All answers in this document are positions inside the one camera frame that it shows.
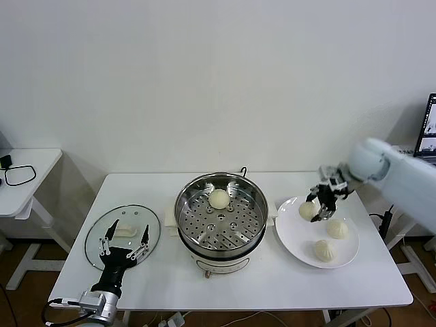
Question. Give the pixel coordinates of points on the white electric cooker base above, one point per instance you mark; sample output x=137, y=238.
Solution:
x=221, y=266

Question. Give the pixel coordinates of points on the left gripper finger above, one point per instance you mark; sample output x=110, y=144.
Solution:
x=145, y=235
x=111, y=233

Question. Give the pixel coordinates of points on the stainless steel steamer basket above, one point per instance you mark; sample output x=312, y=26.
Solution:
x=221, y=225

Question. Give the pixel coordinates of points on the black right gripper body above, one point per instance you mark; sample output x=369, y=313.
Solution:
x=329, y=197

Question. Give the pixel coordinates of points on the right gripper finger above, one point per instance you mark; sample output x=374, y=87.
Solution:
x=312, y=195
x=327, y=212

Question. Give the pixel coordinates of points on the white laptop side table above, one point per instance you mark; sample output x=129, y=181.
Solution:
x=396, y=148

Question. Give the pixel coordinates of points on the round glass pot lid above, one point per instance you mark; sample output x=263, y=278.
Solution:
x=98, y=245

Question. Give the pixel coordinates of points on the small black adapter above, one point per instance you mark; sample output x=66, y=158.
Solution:
x=7, y=161

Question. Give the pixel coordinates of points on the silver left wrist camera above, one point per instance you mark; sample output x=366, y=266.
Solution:
x=92, y=301

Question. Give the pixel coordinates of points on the white floor power strip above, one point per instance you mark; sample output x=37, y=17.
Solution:
x=173, y=321

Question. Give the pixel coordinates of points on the open grey laptop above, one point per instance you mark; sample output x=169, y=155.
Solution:
x=427, y=129

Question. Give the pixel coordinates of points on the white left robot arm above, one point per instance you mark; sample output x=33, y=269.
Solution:
x=110, y=306

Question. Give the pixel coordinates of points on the white steamed baozi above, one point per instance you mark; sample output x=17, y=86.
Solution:
x=325, y=251
x=218, y=198
x=306, y=211
x=337, y=229

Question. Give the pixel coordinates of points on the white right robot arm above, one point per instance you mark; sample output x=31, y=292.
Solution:
x=408, y=180

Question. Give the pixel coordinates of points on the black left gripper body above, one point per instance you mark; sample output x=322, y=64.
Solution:
x=117, y=260

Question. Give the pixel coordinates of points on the white round plate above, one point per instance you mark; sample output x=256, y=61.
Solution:
x=293, y=242

